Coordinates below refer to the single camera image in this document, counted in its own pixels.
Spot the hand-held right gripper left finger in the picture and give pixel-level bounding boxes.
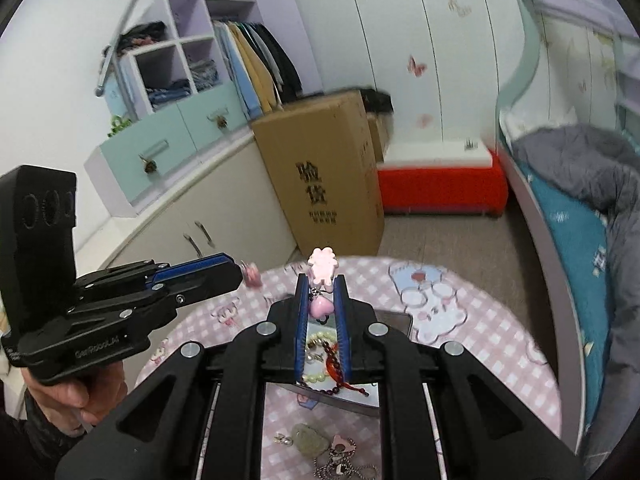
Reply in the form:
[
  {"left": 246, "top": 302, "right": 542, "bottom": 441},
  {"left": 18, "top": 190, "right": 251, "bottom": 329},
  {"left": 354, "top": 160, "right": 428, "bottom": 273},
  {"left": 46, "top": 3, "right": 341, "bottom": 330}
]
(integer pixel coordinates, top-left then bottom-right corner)
[{"left": 54, "top": 274, "right": 311, "bottom": 480}]

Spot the dark red bead bracelet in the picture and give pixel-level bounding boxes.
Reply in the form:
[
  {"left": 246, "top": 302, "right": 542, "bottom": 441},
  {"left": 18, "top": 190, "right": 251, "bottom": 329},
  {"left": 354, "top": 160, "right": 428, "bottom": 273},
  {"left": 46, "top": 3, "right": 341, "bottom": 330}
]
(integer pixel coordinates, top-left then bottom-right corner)
[{"left": 312, "top": 340, "right": 372, "bottom": 397}]

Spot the person's left hand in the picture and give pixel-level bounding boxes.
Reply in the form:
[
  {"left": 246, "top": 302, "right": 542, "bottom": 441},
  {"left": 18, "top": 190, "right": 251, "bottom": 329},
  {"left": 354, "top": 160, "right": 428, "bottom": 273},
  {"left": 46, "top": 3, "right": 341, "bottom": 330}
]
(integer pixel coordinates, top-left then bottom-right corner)
[{"left": 22, "top": 357, "right": 129, "bottom": 441}]

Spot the dark clothes pile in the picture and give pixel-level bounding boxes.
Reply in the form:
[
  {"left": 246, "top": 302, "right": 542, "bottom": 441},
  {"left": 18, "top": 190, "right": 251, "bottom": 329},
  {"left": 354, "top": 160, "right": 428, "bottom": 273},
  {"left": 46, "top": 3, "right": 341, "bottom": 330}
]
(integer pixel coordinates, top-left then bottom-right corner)
[{"left": 116, "top": 21, "right": 169, "bottom": 54}]

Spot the red ottoman with white top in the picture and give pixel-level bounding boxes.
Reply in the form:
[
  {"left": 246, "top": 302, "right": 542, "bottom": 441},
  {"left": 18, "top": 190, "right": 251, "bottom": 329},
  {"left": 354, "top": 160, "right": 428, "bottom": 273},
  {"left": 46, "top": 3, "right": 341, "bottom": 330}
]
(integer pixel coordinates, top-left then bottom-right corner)
[{"left": 375, "top": 140, "right": 510, "bottom": 219}]

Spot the tall cardboard box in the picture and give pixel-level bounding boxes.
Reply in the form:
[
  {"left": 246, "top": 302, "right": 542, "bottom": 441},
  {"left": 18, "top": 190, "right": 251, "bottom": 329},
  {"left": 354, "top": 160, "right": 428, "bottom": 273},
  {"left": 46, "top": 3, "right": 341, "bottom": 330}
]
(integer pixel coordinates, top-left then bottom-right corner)
[{"left": 250, "top": 91, "right": 386, "bottom": 260}]

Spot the cream bead bracelet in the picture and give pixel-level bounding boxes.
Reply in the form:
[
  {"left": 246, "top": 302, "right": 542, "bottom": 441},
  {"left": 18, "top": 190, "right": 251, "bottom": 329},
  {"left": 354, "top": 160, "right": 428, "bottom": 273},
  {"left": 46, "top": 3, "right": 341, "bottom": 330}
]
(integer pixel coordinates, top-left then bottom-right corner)
[{"left": 299, "top": 332, "right": 338, "bottom": 387}]

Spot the yellow hanging jacket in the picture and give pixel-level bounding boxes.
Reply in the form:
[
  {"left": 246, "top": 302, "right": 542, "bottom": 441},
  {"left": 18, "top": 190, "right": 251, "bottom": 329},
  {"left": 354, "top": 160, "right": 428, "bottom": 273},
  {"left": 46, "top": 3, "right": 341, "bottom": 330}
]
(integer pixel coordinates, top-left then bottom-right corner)
[{"left": 235, "top": 24, "right": 281, "bottom": 111}]

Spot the folded jeans stack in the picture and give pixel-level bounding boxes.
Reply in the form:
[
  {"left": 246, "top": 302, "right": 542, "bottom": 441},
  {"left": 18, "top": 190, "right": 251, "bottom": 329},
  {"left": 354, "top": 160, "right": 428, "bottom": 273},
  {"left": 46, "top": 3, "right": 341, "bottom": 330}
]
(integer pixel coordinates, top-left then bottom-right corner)
[
  {"left": 189, "top": 60, "right": 219, "bottom": 92},
  {"left": 146, "top": 80, "right": 192, "bottom": 110}
]

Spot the person's left forearm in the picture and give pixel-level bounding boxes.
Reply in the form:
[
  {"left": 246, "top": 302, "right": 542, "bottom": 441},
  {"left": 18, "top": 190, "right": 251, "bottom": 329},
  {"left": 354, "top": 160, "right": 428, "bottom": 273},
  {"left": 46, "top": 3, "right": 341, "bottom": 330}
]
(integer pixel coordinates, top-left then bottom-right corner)
[{"left": 0, "top": 380, "right": 86, "bottom": 480}]

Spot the silver ball chain necklace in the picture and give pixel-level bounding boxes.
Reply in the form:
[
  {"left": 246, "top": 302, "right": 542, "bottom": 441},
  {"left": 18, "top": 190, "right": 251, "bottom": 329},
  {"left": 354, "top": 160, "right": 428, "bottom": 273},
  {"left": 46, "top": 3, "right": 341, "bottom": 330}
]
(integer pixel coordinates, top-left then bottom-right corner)
[{"left": 312, "top": 450, "right": 381, "bottom": 480}]

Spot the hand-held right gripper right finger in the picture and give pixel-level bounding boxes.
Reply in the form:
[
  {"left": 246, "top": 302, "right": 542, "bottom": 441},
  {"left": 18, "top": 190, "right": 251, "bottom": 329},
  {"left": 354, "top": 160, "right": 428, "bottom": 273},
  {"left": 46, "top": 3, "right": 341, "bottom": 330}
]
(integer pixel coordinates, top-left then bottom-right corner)
[{"left": 334, "top": 275, "right": 586, "bottom": 480}]

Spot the grey metal handrail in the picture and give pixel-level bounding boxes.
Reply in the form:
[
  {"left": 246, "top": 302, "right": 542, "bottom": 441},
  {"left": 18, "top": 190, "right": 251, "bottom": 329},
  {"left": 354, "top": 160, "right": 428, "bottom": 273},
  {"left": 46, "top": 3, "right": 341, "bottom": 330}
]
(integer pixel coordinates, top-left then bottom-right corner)
[{"left": 95, "top": 0, "right": 166, "bottom": 117}]

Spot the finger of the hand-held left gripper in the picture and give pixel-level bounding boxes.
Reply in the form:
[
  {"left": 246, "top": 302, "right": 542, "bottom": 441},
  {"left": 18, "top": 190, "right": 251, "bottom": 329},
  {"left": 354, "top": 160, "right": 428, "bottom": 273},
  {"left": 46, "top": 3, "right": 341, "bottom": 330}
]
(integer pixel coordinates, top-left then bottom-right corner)
[
  {"left": 74, "top": 253, "right": 237, "bottom": 303},
  {"left": 64, "top": 265, "right": 245, "bottom": 332}
]

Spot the black hanging coat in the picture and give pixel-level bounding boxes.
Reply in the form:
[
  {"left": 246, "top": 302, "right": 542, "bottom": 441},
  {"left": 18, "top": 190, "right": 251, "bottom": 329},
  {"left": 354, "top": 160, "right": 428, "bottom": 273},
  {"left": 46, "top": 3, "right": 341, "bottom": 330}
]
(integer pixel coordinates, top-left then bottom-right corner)
[{"left": 257, "top": 22, "right": 304, "bottom": 104}]

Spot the green stone pendant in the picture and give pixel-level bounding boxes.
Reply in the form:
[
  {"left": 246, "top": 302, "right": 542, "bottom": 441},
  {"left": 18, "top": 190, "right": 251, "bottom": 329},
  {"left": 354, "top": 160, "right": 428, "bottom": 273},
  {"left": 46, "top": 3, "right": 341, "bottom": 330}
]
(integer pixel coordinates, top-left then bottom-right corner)
[{"left": 291, "top": 424, "right": 334, "bottom": 459}]

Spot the beige low cabinet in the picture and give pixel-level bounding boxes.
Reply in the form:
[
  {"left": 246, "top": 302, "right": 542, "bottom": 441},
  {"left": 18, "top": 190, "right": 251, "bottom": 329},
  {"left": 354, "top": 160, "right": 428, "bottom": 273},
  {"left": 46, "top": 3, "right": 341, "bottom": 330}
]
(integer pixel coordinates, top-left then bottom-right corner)
[{"left": 75, "top": 132, "right": 301, "bottom": 311}]

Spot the white wardrobe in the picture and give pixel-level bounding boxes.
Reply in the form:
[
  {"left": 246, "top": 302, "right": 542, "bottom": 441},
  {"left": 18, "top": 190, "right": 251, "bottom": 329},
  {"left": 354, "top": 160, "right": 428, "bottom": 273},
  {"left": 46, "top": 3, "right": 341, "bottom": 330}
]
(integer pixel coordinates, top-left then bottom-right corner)
[{"left": 277, "top": 0, "right": 531, "bottom": 151}]

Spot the teal bedsheet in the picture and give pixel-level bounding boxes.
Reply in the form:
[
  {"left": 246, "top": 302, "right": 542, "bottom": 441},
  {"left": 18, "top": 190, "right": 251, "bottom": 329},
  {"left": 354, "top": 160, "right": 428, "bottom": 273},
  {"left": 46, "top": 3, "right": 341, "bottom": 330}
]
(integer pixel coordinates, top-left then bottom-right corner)
[{"left": 520, "top": 160, "right": 612, "bottom": 426}]

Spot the pink plastic charm pendant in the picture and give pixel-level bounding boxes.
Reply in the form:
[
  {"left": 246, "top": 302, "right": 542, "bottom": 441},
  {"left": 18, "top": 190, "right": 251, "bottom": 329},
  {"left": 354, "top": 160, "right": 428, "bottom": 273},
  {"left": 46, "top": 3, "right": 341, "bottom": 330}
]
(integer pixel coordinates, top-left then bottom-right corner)
[{"left": 307, "top": 246, "right": 341, "bottom": 321}]

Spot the black bag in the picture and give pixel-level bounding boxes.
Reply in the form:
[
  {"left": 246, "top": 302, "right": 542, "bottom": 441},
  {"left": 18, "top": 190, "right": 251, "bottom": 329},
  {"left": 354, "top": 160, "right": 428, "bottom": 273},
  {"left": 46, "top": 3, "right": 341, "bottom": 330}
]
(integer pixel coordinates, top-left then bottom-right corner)
[{"left": 360, "top": 89, "right": 394, "bottom": 116}]

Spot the teal printed box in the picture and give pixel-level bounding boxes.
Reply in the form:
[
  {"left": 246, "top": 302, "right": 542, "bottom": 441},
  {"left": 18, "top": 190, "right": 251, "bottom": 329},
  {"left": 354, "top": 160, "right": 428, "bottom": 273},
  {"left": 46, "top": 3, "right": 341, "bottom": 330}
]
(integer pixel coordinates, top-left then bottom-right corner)
[{"left": 102, "top": 67, "right": 132, "bottom": 120}]

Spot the purple and teal stair cabinet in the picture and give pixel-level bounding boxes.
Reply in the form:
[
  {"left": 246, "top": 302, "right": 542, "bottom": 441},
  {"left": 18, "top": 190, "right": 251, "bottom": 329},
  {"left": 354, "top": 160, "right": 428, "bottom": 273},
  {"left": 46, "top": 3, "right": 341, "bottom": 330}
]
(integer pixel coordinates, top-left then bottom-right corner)
[{"left": 84, "top": 0, "right": 321, "bottom": 218}]

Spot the teal bunk bed frame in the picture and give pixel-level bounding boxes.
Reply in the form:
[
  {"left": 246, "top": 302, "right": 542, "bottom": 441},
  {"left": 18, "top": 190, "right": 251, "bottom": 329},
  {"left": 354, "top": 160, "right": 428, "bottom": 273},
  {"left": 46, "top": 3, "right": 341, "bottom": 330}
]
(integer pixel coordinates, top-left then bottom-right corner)
[{"left": 495, "top": 0, "right": 640, "bottom": 461}]

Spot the grey metal tin box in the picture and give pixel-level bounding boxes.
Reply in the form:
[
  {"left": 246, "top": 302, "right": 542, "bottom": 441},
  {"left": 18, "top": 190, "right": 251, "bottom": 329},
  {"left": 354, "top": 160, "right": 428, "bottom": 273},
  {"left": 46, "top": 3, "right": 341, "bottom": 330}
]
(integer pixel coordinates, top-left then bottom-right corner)
[{"left": 262, "top": 305, "right": 414, "bottom": 418}]

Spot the hanging clothes row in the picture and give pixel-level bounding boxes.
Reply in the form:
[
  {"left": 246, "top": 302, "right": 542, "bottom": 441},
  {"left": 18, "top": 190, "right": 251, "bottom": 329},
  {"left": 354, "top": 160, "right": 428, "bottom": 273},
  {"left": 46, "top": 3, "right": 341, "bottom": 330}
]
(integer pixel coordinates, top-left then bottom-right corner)
[{"left": 222, "top": 22, "right": 264, "bottom": 120}]

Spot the grey duvet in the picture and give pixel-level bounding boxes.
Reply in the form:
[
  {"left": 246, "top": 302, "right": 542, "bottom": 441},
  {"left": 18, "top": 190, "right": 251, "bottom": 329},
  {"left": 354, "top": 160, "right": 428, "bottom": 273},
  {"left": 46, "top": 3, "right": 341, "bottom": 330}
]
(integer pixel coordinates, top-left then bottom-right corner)
[{"left": 510, "top": 125, "right": 640, "bottom": 480}]

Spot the small pink bead charm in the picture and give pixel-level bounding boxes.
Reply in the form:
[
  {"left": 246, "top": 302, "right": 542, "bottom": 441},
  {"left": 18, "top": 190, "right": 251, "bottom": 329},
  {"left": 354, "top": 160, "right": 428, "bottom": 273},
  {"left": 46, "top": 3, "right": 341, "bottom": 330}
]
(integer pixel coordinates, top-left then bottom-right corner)
[{"left": 240, "top": 260, "right": 262, "bottom": 290}]

